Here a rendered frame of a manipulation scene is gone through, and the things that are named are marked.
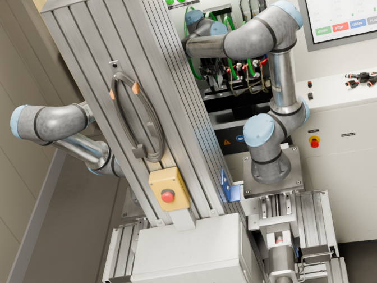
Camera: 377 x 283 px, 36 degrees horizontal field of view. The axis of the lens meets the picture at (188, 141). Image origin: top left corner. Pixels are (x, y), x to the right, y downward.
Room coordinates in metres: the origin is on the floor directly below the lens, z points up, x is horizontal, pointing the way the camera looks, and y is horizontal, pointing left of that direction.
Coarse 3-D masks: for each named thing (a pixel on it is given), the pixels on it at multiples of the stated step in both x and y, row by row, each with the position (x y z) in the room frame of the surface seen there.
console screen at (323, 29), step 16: (304, 0) 2.26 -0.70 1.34; (320, 0) 2.23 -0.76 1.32; (336, 0) 2.20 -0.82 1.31; (352, 0) 2.17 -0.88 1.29; (368, 0) 2.15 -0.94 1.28; (304, 16) 2.25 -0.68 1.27; (320, 16) 2.22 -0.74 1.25; (336, 16) 2.19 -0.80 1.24; (352, 16) 2.16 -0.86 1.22; (368, 16) 2.14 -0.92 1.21; (304, 32) 2.24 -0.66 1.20; (320, 32) 2.21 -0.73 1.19; (336, 32) 2.18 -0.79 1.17; (352, 32) 2.15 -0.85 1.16; (368, 32) 2.12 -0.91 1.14; (320, 48) 2.20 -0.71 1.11
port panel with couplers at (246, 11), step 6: (240, 0) 2.57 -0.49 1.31; (246, 0) 2.58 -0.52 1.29; (252, 0) 2.57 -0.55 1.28; (246, 6) 2.58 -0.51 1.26; (252, 6) 2.57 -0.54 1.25; (240, 12) 2.60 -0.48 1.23; (246, 12) 2.58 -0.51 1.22; (252, 12) 2.57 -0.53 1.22; (258, 12) 2.56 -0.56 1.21; (246, 18) 2.58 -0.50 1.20
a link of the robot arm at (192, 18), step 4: (188, 12) 2.09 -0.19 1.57; (192, 12) 2.08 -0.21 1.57; (196, 12) 2.06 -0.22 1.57; (200, 12) 2.05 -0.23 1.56; (188, 16) 2.06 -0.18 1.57; (192, 16) 2.04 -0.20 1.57; (196, 16) 2.04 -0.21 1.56; (200, 16) 2.04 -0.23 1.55; (188, 20) 2.05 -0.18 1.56; (192, 20) 2.04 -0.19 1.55; (196, 20) 2.03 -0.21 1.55; (188, 24) 2.05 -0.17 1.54; (192, 24) 2.04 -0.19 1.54; (196, 24) 2.02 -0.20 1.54; (188, 28) 2.06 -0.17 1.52; (192, 28) 2.04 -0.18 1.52
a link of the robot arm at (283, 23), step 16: (256, 16) 1.63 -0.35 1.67; (272, 16) 1.60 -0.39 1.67; (288, 16) 1.60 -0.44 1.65; (272, 32) 1.57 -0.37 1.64; (288, 32) 1.59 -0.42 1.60; (288, 48) 1.60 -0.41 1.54; (272, 64) 1.65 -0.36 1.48; (288, 64) 1.63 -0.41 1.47; (272, 80) 1.67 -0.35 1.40; (288, 80) 1.64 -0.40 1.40; (288, 96) 1.65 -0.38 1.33; (272, 112) 1.69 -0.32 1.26; (288, 112) 1.64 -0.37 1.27; (304, 112) 1.68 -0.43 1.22; (288, 128) 1.64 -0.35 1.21
